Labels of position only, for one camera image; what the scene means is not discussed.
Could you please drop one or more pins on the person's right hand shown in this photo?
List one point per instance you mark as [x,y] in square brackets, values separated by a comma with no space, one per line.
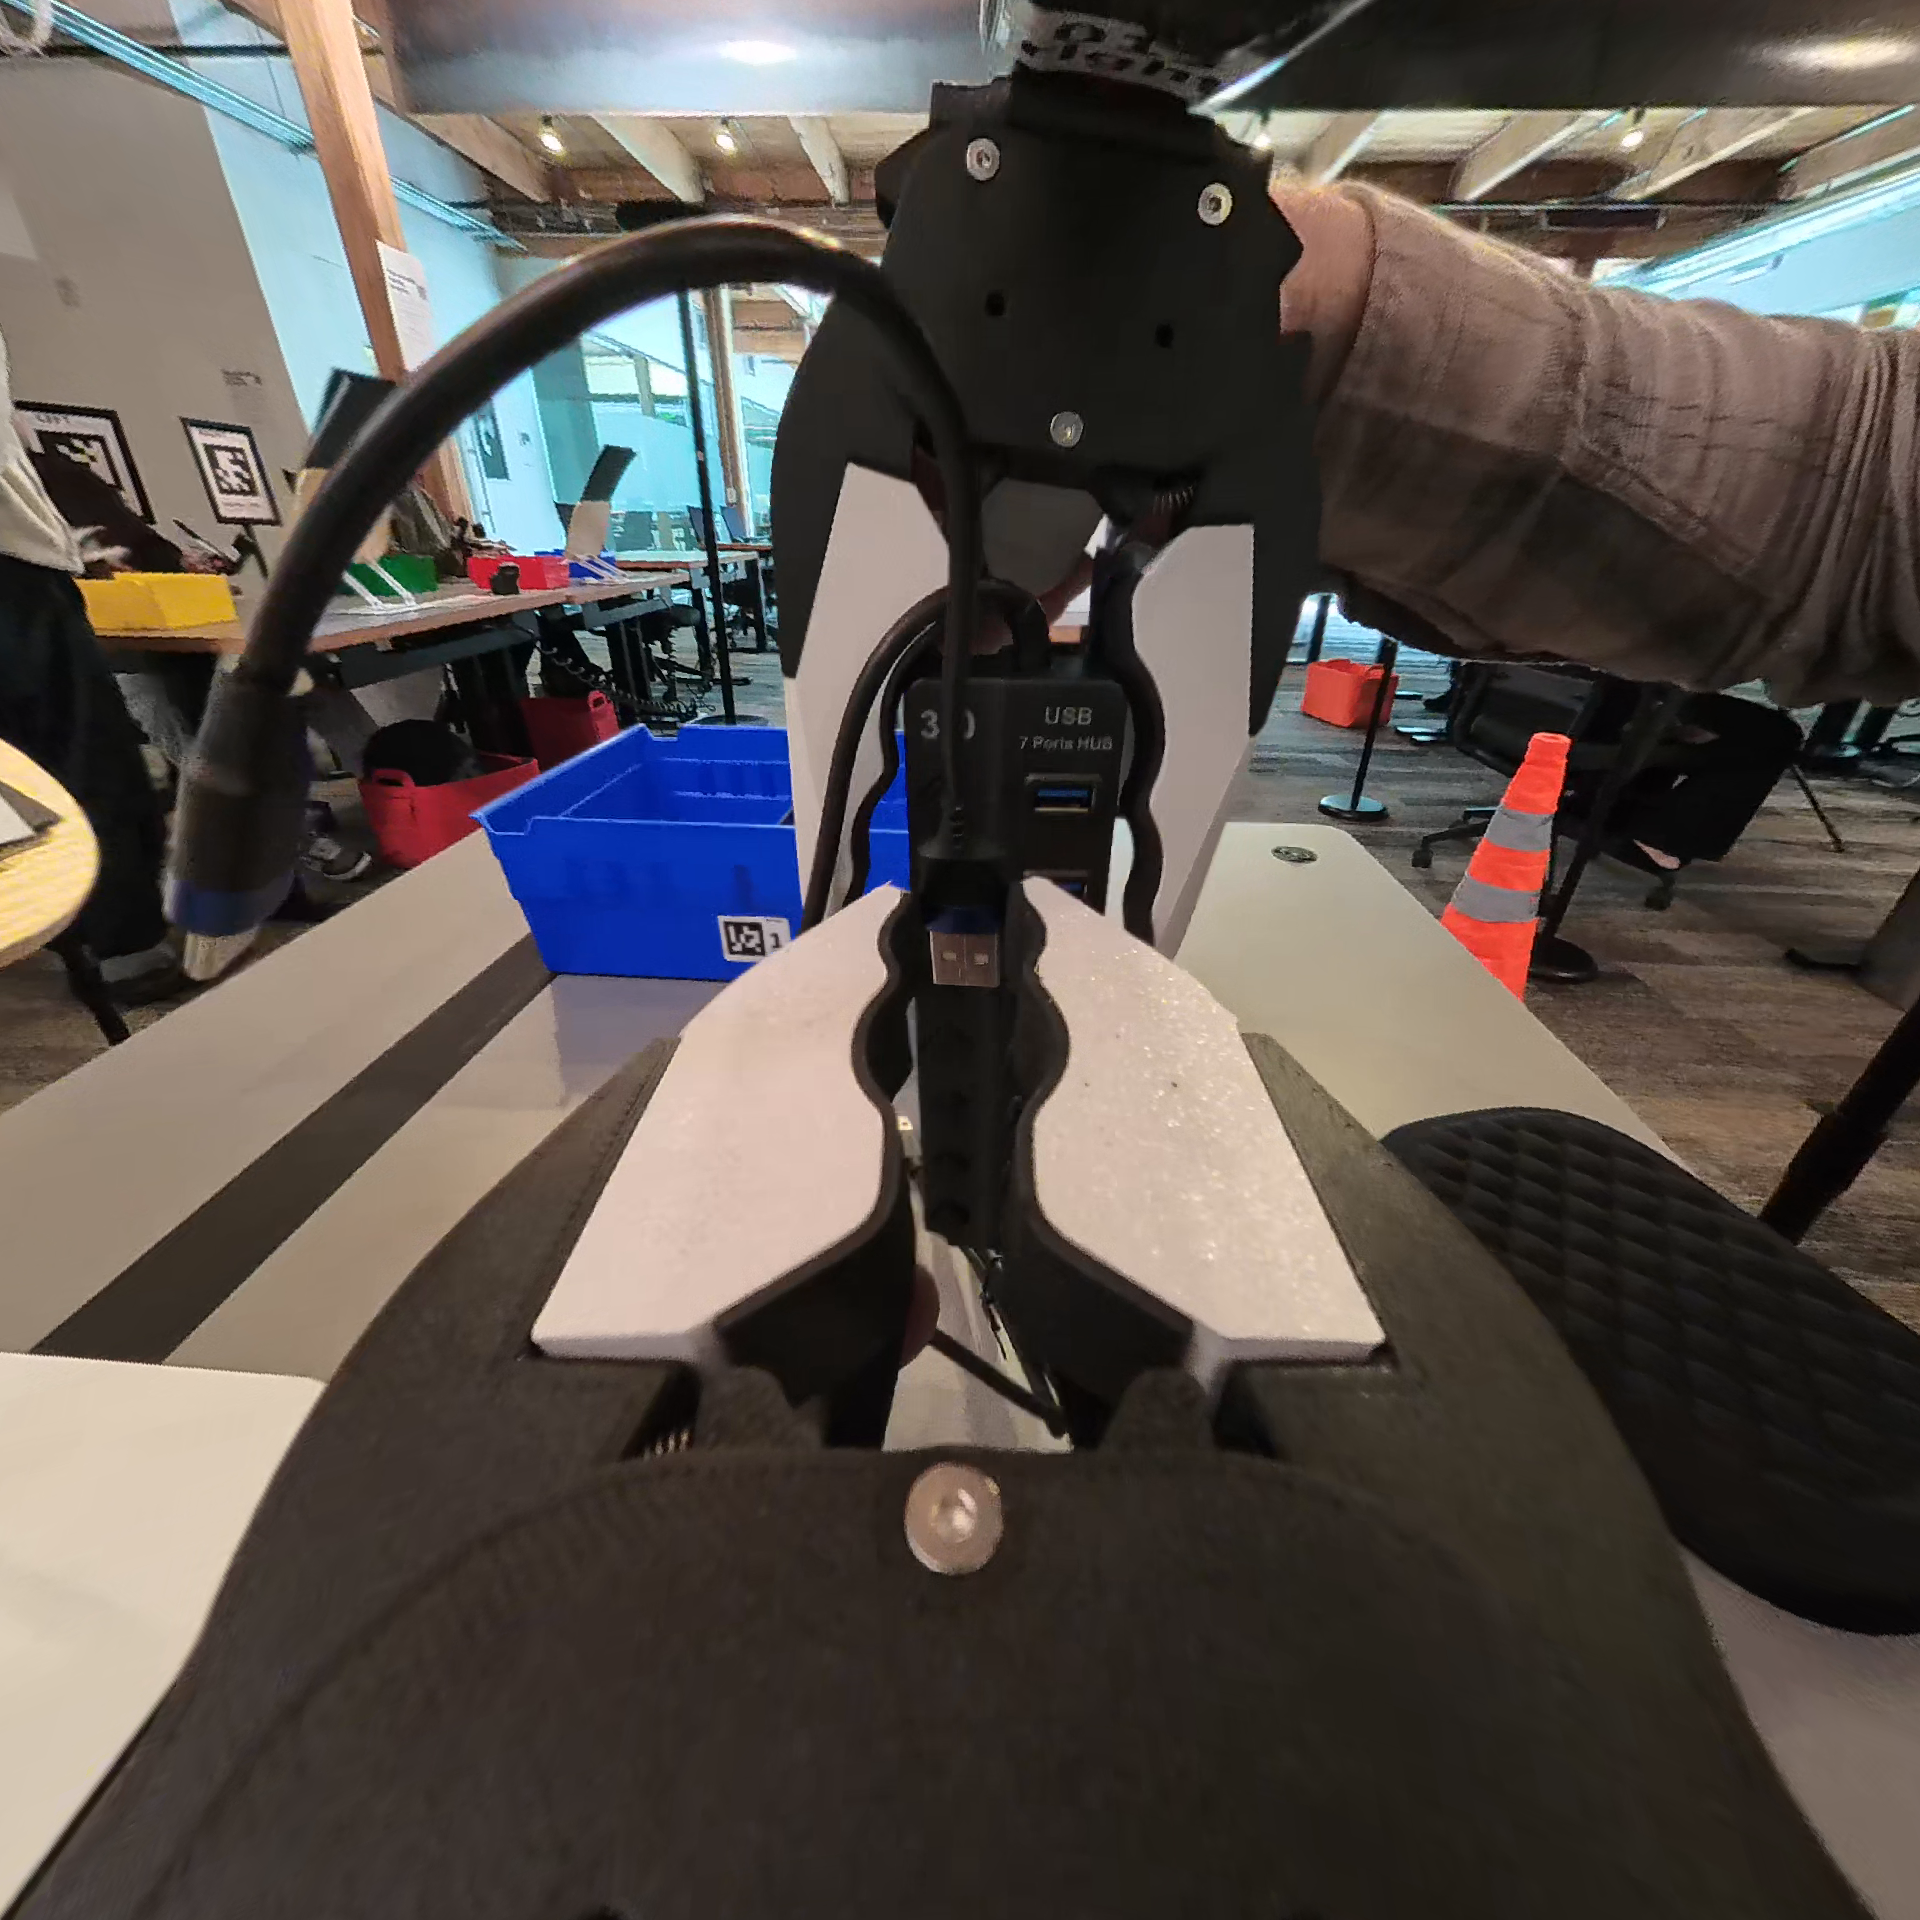
[1326,285]

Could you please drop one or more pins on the white stand base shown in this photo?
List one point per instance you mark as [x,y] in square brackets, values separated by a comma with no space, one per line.
[122,1590]

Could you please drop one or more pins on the person's right forearm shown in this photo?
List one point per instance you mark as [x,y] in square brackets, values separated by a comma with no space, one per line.
[1622,451]

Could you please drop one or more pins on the instruction sheet on stand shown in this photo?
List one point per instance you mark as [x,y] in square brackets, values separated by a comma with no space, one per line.
[31,872]

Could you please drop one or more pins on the blue plastic bin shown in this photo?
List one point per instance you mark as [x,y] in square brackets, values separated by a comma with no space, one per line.
[646,872]

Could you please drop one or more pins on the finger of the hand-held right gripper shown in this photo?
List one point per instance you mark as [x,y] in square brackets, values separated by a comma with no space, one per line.
[1200,721]
[871,555]

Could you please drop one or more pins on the orange plastic bin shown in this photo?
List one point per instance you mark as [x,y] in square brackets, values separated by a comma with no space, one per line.
[1345,692]

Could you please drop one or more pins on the wooden work table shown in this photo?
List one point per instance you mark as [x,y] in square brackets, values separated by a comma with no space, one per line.
[391,622]

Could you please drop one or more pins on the black wrist rest pad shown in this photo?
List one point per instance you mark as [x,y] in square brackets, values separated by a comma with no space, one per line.
[1681,1350]

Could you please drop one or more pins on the orange plastic object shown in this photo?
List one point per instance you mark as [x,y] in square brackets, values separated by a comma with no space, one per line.
[1509,884]

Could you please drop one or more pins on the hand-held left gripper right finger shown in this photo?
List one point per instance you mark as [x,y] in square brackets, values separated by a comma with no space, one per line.
[1200,1200]

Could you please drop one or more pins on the yellow plastic bin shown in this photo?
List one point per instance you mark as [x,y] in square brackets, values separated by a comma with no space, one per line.
[156,604]

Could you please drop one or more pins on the red plastic bin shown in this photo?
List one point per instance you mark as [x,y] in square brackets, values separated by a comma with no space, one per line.
[445,812]

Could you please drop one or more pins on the black usb hub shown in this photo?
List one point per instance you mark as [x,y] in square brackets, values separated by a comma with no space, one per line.
[1053,737]

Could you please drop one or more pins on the wooden column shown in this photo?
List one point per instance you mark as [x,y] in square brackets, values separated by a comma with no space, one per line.
[346,152]

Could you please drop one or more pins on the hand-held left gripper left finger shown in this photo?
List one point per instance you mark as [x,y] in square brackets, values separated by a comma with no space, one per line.
[706,1200]

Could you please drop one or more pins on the black office chair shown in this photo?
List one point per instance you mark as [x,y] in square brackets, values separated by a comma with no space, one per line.
[1681,766]

